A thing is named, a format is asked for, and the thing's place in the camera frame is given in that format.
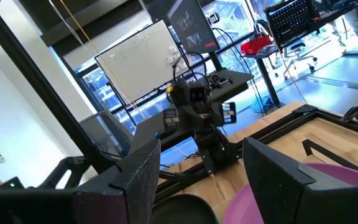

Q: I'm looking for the black desk clamp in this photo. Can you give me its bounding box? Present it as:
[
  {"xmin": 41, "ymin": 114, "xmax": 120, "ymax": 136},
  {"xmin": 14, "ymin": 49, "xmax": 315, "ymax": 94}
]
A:
[{"xmin": 209, "ymin": 73, "xmax": 234, "ymax": 90}]

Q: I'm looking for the black frame bracket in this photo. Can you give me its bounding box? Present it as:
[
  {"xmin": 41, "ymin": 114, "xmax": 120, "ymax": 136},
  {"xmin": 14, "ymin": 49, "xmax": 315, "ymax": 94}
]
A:
[{"xmin": 341, "ymin": 105, "xmax": 358, "ymax": 124}]

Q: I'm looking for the black aluminium rig post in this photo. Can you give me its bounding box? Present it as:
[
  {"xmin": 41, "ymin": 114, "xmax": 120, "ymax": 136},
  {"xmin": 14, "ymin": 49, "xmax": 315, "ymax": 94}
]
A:
[{"xmin": 0, "ymin": 0, "xmax": 119, "ymax": 174}]

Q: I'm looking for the black computer monitor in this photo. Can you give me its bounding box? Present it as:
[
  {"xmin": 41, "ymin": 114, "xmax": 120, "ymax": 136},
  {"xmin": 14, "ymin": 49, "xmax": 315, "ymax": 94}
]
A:
[{"xmin": 166, "ymin": 0, "xmax": 221, "ymax": 55}]

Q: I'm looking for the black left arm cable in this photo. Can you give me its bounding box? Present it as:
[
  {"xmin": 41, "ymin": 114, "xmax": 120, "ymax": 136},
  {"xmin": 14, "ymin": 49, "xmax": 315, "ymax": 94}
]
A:
[{"xmin": 172, "ymin": 50, "xmax": 211, "ymax": 88}]

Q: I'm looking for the black webcam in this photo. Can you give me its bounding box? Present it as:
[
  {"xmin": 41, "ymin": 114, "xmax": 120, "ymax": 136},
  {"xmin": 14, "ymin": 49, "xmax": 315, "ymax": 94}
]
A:
[{"xmin": 208, "ymin": 11, "xmax": 221, "ymax": 26}]

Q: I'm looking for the purple plate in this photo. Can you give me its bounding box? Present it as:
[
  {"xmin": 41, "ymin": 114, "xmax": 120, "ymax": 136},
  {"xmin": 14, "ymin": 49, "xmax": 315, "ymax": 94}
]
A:
[{"xmin": 222, "ymin": 162, "xmax": 358, "ymax": 224}]

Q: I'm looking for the white whiteboard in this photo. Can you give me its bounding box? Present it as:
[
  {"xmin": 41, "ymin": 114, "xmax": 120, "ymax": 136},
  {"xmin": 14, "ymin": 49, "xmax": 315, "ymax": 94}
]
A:
[{"xmin": 94, "ymin": 19, "xmax": 190, "ymax": 106}]

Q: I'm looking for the red tool bag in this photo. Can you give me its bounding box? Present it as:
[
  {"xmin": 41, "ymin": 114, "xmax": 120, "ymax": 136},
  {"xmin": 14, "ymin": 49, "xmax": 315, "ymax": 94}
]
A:
[{"xmin": 239, "ymin": 32, "xmax": 273, "ymax": 57}]

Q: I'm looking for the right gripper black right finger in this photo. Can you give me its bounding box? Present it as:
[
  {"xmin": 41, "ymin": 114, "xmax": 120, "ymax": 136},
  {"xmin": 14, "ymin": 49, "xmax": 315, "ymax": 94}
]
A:
[{"xmin": 242, "ymin": 136, "xmax": 358, "ymax": 224}]

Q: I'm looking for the black office chair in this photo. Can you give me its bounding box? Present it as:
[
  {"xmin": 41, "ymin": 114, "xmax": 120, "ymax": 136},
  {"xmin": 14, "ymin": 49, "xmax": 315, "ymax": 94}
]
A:
[{"xmin": 282, "ymin": 41, "xmax": 319, "ymax": 73}]

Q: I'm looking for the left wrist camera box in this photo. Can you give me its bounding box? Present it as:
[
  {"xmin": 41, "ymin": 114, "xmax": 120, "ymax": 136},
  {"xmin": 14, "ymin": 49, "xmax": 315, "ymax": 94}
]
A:
[{"xmin": 188, "ymin": 84, "xmax": 208, "ymax": 105}]

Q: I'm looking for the yellow cable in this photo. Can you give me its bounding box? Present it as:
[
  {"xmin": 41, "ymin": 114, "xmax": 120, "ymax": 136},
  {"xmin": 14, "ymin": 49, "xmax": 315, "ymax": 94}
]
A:
[{"xmin": 57, "ymin": 0, "xmax": 142, "ymax": 116}]

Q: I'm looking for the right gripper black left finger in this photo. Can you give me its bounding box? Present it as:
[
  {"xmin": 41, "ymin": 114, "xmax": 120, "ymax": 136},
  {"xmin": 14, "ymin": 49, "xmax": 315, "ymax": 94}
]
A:
[{"xmin": 72, "ymin": 138, "xmax": 162, "ymax": 224}]

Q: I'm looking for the black perforated panel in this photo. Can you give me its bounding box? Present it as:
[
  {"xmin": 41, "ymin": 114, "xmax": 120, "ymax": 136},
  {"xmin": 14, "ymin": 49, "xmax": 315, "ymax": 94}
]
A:
[{"xmin": 264, "ymin": 0, "xmax": 320, "ymax": 53}]

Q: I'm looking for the black plate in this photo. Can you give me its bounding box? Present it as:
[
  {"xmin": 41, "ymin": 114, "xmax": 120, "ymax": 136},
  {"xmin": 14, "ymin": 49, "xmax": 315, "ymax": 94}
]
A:
[{"xmin": 149, "ymin": 194, "xmax": 221, "ymax": 224}]

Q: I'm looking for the black side table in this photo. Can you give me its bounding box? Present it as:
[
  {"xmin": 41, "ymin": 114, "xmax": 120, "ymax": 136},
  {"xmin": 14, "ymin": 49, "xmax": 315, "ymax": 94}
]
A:
[{"xmin": 243, "ymin": 45, "xmax": 282, "ymax": 107}]

